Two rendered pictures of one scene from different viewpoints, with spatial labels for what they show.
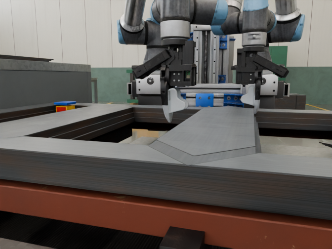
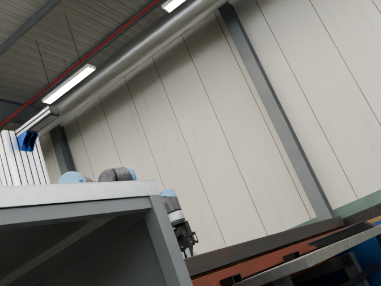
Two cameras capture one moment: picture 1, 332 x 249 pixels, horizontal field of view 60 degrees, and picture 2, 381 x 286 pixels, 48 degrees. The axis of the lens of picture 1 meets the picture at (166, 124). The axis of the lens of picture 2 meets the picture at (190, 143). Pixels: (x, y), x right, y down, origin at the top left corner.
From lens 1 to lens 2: 1.76 m
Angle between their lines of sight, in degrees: 77
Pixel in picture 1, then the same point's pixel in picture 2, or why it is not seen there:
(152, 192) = (274, 245)
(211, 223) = (287, 251)
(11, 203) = (246, 270)
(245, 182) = (285, 235)
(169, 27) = (181, 214)
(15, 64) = (12, 277)
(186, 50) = (187, 226)
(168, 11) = (177, 206)
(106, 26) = not seen: outside the picture
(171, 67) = (188, 234)
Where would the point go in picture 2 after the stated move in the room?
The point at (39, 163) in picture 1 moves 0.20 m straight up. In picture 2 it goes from (246, 247) to (226, 196)
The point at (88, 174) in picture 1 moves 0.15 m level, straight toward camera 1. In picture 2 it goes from (259, 245) to (296, 231)
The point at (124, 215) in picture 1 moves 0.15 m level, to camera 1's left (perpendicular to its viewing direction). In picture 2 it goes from (273, 257) to (264, 261)
